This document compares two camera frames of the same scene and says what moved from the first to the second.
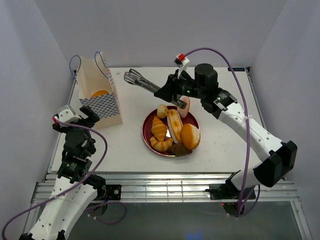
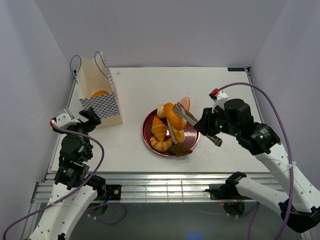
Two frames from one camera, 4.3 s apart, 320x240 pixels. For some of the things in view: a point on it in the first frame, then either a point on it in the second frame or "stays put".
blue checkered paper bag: (98, 90) stays put
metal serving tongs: (132, 77) -> (180, 110)
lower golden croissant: (161, 146) stays put
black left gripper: (91, 120) stays put
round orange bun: (190, 136) -> (177, 122)
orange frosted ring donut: (100, 92) stays put
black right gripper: (171, 87) -> (204, 124)
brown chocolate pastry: (179, 149) stays put
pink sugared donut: (183, 112) stays put
